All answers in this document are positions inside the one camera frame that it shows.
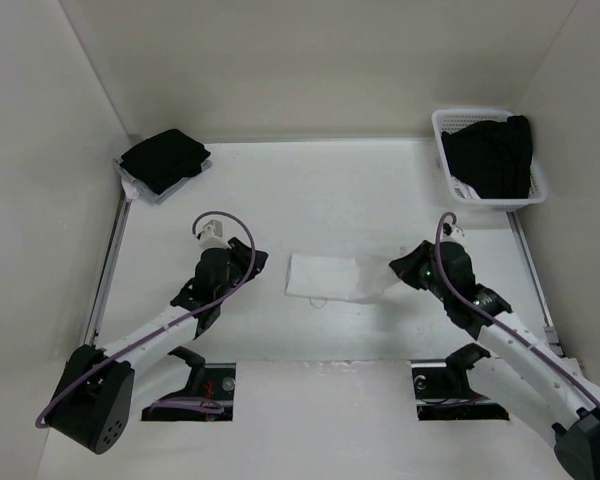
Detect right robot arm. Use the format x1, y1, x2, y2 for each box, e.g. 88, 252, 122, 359
389, 241, 600, 479

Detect folded black tank top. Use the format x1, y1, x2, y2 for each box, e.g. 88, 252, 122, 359
120, 129, 211, 195

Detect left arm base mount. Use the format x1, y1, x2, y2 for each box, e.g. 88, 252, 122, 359
141, 363, 237, 423

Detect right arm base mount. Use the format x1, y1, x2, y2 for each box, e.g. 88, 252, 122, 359
411, 361, 510, 421

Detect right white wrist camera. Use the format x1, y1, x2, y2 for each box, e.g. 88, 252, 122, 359
442, 223, 465, 244

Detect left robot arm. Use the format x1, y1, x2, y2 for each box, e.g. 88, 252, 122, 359
36, 238, 269, 454

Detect black clothes in basket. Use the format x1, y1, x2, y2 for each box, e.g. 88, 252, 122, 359
441, 115, 533, 200

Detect white plastic basket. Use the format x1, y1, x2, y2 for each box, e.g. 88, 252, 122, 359
431, 108, 548, 212

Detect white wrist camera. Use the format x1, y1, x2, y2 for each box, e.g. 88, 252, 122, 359
195, 219, 228, 250
442, 223, 465, 244

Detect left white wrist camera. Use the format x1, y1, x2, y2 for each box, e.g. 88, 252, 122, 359
195, 219, 228, 250

